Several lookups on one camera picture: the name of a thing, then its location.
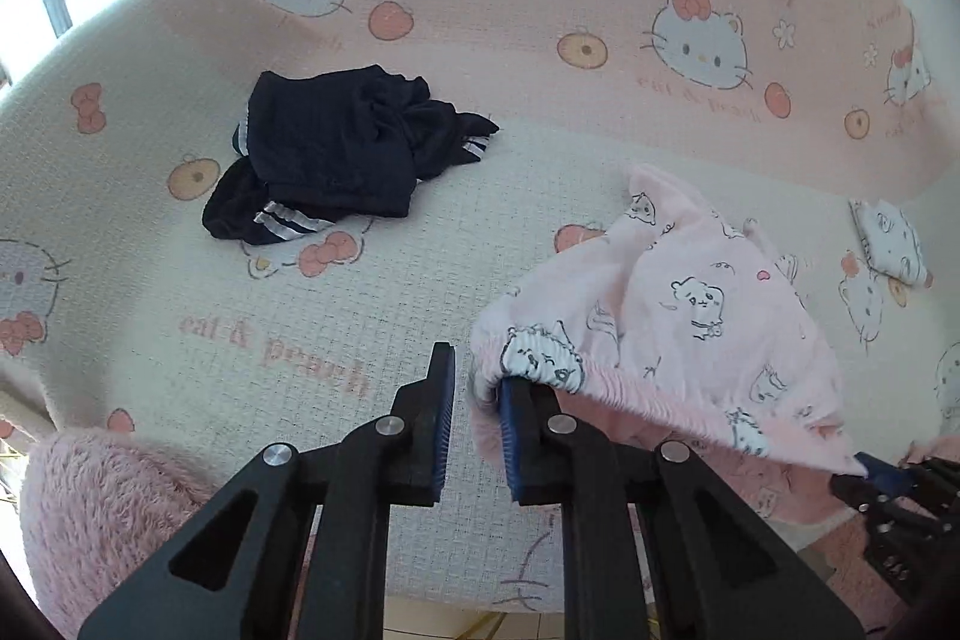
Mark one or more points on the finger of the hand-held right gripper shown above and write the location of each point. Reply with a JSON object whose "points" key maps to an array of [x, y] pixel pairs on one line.
{"points": [[851, 488], [889, 473]]}

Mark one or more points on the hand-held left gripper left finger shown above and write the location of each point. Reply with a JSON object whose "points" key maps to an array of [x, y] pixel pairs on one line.
{"points": [[444, 415]]}

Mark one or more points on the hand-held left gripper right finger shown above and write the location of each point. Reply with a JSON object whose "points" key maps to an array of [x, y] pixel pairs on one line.
{"points": [[514, 437]]}

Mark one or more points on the pink cartoon print pants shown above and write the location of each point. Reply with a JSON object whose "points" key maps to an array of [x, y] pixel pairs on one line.
{"points": [[675, 310]]}

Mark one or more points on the person's pink fluffy right leg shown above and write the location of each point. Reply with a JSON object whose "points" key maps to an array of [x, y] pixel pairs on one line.
{"points": [[844, 565]]}

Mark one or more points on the small folded white printed cloth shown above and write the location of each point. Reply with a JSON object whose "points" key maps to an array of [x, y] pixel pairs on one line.
{"points": [[889, 239]]}

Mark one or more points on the navy white-striped shorts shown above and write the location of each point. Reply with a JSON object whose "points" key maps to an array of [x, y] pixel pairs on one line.
{"points": [[322, 145]]}

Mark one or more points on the pink cat print blanket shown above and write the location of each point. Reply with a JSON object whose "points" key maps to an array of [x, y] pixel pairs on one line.
{"points": [[525, 10]]}

